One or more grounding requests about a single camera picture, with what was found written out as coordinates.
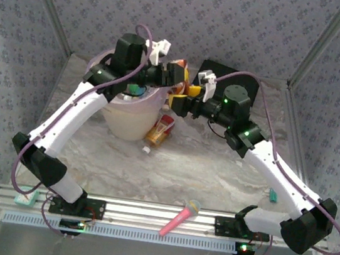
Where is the translucent pink plastic bin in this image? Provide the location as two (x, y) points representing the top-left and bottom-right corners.
(77, 45), (173, 146)

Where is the black rectangular box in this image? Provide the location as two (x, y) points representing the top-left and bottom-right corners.
(189, 57), (263, 109)

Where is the yellow red juice bottle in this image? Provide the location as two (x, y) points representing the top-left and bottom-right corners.
(144, 112), (177, 150)

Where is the small teal clip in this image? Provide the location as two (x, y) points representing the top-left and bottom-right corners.
(267, 188), (279, 203)

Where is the pink toy microphone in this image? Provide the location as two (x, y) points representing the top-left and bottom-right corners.
(157, 195), (203, 242)

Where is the small black circuit board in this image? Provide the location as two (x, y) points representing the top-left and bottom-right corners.
(58, 217), (87, 233)
(233, 241), (258, 255)

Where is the mint green alarm clock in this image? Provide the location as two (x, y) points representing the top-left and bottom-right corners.
(12, 185), (39, 209)

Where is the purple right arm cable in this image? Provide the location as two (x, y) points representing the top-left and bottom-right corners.
(190, 68), (340, 255)

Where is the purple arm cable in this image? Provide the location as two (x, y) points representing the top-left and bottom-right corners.
(3, 8), (157, 246)
(190, 68), (340, 255)

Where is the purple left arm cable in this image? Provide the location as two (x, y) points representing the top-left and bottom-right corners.
(3, 8), (157, 246)

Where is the aluminium mounting rail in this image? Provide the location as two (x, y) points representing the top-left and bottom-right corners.
(0, 180), (292, 250)

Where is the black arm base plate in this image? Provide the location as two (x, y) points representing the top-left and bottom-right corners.
(47, 192), (107, 222)
(213, 215), (272, 244)

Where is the white slotted cable duct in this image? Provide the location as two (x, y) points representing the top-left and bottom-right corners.
(1, 209), (245, 255)

